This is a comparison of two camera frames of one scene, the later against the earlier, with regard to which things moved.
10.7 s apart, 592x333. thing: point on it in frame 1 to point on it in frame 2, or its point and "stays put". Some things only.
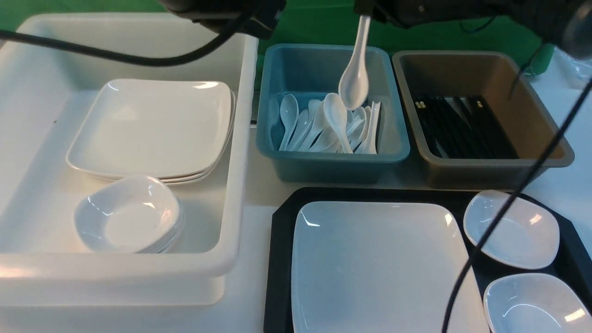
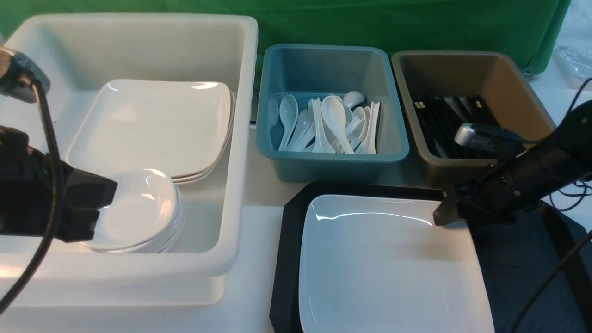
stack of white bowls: (135, 214) stays put
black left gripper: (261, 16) to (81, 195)
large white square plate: (360, 267) stays put
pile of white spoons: (328, 126) stays put
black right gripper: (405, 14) to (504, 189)
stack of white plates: (178, 130) stays put
